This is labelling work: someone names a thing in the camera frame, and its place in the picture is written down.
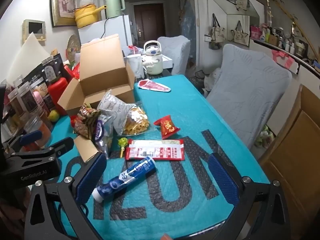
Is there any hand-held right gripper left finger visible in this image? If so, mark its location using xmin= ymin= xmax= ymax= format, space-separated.
xmin=24 ymin=152 xmax=108 ymax=240

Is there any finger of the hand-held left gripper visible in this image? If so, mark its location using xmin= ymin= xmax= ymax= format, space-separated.
xmin=5 ymin=137 xmax=75 ymax=166
xmin=2 ymin=130 xmax=43 ymax=153

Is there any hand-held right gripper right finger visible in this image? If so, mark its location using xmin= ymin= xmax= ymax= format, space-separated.
xmin=207 ymin=152 xmax=298 ymax=240

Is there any blue white cookie tube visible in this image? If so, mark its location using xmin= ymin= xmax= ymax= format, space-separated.
xmin=92 ymin=156 xmax=157 ymax=202

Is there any instant noodle packet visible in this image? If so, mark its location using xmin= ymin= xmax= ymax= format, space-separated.
xmin=74 ymin=104 xmax=100 ymax=139

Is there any yellow green lollipop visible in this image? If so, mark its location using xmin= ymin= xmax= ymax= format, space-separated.
xmin=118 ymin=137 xmax=128 ymax=158

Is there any clear bag of yellow snacks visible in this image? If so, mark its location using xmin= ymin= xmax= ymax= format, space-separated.
xmin=122 ymin=101 xmax=150 ymax=137

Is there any brown cardboard box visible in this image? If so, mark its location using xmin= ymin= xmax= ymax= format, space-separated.
xmin=57 ymin=34 xmax=137 ymax=163

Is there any orange filled jar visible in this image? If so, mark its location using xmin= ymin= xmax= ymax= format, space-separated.
xmin=25 ymin=116 xmax=53 ymax=150

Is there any yellow green fruit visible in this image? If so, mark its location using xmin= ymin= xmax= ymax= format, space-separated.
xmin=48 ymin=110 xmax=60 ymax=123

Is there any dark grain jar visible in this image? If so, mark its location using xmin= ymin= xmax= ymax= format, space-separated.
xmin=7 ymin=89 xmax=24 ymax=117

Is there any jar with dark label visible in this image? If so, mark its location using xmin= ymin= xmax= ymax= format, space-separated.
xmin=18 ymin=81 xmax=38 ymax=113

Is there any pink bottle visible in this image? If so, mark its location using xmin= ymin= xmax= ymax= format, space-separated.
xmin=33 ymin=91 xmax=49 ymax=115

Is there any purple silver snack packet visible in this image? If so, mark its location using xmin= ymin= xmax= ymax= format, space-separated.
xmin=94 ymin=112 xmax=117 ymax=159

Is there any black pouch squiggle label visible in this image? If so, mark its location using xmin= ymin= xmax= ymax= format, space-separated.
xmin=27 ymin=76 xmax=50 ymax=98

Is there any red plastic container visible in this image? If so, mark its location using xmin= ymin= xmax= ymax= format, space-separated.
xmin=47 ymin=77 xmax=69 ymax=110

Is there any green white plastic bag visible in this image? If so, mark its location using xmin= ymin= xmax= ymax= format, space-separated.
xmin=255 ymin=125 xmax=275 ymax=148

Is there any white patterned snack bag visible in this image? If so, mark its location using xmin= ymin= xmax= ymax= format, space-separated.
xmin=97 ymin=89 xmax=137 ymax=135

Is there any black pouch grey label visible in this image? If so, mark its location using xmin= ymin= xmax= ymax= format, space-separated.
xmin=41 ymin=54 xmax=73 ymax=85

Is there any red pouch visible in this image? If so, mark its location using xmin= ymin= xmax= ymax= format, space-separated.
xmin=71 ymin=62 xmax=82 ymax=80

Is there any small red snack packet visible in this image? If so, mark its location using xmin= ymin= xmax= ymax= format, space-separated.
xmin=153 ymin=115 xmax=180 ymax=140

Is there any white foam board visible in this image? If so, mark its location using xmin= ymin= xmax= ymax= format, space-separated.
xmin=6 ymin=33 xmax=50 ymax=85

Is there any large brown carton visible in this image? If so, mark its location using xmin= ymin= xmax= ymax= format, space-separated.
xmin=259 ymin=84 xmax=320 ymax=230

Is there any grey covered chair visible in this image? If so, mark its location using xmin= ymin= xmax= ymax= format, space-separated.
xmin=207 ymin=44 xmax=292 ymax=150
xmin=157 ymin=35 xmax=191 ymax=75

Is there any round woven plate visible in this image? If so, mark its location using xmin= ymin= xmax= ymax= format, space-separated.
xmin=67 ymin=34 xmax=82 ymax=62

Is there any red white pointed packet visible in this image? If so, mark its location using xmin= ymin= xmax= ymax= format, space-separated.
xmin=138 ymin=79 xmax=172 ymax=92

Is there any cream cartoon water bottle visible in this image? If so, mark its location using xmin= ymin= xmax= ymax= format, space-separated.
xmin=142 ymin=40 xmax=164 ymax=75

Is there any white fridge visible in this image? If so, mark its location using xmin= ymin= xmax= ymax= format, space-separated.
xmin=78 ymin=14 xmax=133 ymax=49

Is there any white flat box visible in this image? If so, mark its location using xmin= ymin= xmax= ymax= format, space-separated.
xmin=162 ymin=54 xmax=173 ymax=69

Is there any yellow cooking pot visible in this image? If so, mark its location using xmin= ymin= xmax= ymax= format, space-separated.
xmin=73 ymin=4 xmax=107 ymax=29

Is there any white gift box pink ribbon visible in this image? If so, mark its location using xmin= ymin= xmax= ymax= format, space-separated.
xmin=271 ymin=49 xmax=300 ymax=74

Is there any gold framed picture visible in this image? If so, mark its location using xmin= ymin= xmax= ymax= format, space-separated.
xmin=50 ymin=0 xmax=77 ymax=27

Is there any beige tote bag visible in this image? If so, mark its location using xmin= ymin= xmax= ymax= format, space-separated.
xmin=209 ymin=14 xmax=227 ymax=43

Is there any pale green electric kettle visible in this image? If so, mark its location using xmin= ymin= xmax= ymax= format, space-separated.
xmin=104 ymin=0 xmax=125 ymax=18

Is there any row of bottles on shelf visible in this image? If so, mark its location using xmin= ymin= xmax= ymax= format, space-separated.
xmin=250 ymin=21 xmax=320 ymax=64

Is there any dark brown door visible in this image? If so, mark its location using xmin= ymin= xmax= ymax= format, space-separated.
xmin=133 ymin=3 xmax=166 ymax=44

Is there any blue plastic garment cover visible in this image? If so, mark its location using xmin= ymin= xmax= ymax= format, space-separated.
xmin=180 ymin=0 xmax=198 ymax=39

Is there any cream wall intercom panel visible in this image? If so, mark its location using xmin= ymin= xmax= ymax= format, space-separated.
xmin=22 ymin=19 xmax=47 ymax=43

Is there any black power cable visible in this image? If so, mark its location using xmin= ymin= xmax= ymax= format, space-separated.
xmin=99 ymin=17 xmax=123 ymax=40

